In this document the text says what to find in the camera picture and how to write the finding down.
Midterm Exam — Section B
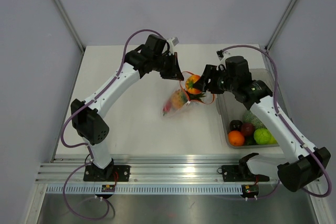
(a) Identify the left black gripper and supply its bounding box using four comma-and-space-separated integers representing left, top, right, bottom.
153, 52, 184, 81

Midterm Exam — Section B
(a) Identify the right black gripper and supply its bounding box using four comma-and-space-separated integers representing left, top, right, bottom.
194, 65, 238, 94

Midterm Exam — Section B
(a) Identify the red tomato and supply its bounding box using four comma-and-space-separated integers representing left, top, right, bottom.
185, 74, 202, 95

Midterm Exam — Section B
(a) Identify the clear orange zip top bag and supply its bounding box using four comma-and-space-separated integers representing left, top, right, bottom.
161, 71, 215, 118

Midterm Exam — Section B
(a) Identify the plastic pineapple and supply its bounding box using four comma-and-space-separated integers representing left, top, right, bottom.
164, 89, 205, 111

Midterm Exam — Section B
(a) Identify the red chili pepper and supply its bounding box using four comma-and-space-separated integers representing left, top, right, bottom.
162, 105, 171, 116

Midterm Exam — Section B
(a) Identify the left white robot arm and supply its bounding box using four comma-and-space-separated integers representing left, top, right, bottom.
70, 34, 184, 182

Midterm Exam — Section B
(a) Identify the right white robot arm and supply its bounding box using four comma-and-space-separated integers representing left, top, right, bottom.
195, 56, 331, 192

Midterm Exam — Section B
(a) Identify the clear plastic food bin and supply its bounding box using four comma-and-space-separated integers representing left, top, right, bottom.
215, 68, 289, 150

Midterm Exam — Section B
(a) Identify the dark purple plum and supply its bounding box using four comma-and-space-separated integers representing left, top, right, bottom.
229, 120, 243, 131

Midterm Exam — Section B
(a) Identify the green netted melon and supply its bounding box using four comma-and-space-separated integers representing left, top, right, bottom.
243, 110, 265, 129

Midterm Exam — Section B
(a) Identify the orange fruit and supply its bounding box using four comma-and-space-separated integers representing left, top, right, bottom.
228, 131, 245, 146

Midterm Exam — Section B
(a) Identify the dark red apple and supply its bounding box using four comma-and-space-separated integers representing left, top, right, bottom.
240, 123, 255, 137

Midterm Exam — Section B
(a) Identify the green lime apple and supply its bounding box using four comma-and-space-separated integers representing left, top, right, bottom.
254, 128, 272, 145

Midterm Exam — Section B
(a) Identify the light green pear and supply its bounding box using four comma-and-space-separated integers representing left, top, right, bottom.
269, 136, 278, 144

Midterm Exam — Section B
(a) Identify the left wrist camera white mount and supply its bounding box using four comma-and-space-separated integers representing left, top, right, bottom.
166, 37, 179, 54

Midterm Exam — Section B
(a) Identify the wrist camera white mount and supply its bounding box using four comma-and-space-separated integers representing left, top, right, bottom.
216, 50, 230, 60
166, 37, 179, 54

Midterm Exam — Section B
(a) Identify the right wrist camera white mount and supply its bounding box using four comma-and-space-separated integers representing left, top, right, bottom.
216, 50, 230, 60

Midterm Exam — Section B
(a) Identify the aluminium mounting rail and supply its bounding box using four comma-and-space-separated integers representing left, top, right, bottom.
35, 155, 318, 185

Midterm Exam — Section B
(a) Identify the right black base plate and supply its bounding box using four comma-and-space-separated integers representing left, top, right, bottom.
217, 164, 270, 182

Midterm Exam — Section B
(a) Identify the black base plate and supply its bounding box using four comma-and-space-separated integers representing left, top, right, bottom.
83, 164, 131, 182
217, 164, 270, 182

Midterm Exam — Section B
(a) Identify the right aluminium frame post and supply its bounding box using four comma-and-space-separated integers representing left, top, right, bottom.
265, 0, 300, 51

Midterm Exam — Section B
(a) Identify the aluminium frame post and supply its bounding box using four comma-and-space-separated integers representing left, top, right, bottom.
52, 0, 86, 55
265, 0, 300, 51

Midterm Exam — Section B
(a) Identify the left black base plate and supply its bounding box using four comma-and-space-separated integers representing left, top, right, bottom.
83, 164, 131, 182

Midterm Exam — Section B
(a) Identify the left aluminium frame post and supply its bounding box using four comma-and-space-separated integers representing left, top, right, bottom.
52, 0, 86, 55

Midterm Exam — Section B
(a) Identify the white slotted cable duct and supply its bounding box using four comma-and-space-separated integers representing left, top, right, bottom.
46, 184, 243, 195

